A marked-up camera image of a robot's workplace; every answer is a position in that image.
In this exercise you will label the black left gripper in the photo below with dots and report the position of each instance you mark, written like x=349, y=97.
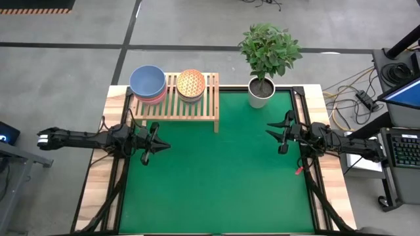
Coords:
x=141, y=139

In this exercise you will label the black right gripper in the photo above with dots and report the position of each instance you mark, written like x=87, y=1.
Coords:
x=300, y=132

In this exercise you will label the plain pink bowl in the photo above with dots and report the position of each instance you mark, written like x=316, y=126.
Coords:
x=154, y=103

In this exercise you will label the plain coral red bowl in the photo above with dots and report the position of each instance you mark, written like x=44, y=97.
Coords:
x=154, y=99

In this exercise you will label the plain grey-blue bowl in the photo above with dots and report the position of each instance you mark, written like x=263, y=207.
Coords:
x=147, y=80

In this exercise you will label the orange bowl teal star exterior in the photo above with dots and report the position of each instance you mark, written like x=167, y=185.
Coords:
x=191, y=82

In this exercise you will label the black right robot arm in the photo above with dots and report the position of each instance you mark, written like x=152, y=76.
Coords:
x=354, y=145

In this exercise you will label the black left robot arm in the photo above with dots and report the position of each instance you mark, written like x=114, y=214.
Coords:
x=75, y=139

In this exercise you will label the wooden slatted shelf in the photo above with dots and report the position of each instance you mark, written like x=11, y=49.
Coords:
x=183, y=113

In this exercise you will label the green table mat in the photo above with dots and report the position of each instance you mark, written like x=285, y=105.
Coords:
x=210, y=196

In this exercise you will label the green plant in white pot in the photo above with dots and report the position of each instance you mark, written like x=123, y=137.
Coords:
x=269, y=52

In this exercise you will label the black power strip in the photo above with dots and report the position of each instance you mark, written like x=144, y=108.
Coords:
x=367, y=100

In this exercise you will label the black diagonal bar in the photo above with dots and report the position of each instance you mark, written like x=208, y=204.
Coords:
x=374, y=126

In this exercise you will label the white paper sheet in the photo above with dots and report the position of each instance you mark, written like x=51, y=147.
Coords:
x=370, y=165

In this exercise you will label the backlit black keyboard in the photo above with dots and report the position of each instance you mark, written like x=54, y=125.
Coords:
x=405, y=150

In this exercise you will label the monitor with blue screen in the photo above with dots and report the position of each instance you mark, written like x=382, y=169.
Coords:
x=405, y=95

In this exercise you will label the grey equipment cart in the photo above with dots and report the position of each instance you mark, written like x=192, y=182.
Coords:
x=407, y=187

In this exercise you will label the grey metal desk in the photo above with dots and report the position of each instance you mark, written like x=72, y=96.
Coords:
x=19, y=154

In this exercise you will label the black pole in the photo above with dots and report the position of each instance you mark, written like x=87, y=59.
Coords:
x=405, y=42

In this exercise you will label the black device with light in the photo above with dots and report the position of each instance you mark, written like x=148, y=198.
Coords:
x=6, y=134

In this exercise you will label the hazard striped black mat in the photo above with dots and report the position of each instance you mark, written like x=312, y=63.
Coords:
x=33, y=4

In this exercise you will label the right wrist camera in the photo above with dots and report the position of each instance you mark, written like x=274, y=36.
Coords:
x=283, y=149

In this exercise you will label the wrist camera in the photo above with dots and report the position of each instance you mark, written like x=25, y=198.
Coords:
x=283, y=149
x=145, y=159

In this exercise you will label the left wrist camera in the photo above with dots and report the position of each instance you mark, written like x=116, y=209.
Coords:
x=145, y=159

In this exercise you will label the black metal table frame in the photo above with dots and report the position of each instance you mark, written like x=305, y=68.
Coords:
x=298, y=91

